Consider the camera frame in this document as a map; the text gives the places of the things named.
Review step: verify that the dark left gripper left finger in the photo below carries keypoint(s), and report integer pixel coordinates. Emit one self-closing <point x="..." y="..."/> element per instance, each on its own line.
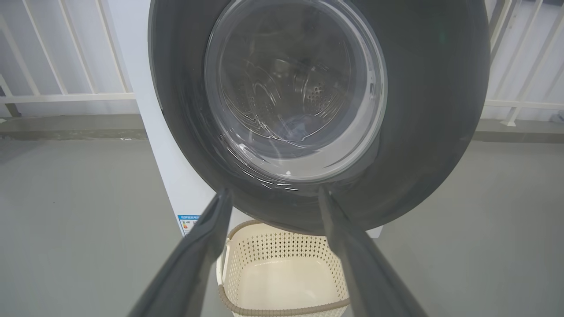
<point x="194" y="268"/>

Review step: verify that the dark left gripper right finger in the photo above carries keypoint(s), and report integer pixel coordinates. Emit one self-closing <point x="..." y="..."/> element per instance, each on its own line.
<point x="365" y="273"/>

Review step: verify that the blue cartoon print garment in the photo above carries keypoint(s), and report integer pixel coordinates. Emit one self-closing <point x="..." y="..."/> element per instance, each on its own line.
<point x="296" y="127"/>

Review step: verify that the cream perforated laundry basket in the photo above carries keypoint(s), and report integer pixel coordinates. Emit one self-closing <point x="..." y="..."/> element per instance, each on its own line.
<point x="286" y="281"/>

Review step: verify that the white front-load washing machine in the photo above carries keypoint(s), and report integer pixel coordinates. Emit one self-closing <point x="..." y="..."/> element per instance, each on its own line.
<point x="154" y="132"/>

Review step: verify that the blue energy label sticker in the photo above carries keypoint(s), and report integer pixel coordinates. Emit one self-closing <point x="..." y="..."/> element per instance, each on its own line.
<point x="188" y="224"/>

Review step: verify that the white metal railing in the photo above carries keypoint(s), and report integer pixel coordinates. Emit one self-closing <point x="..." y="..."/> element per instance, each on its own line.
<point x="66" y="97"/>
<point x="520" y="105"/>

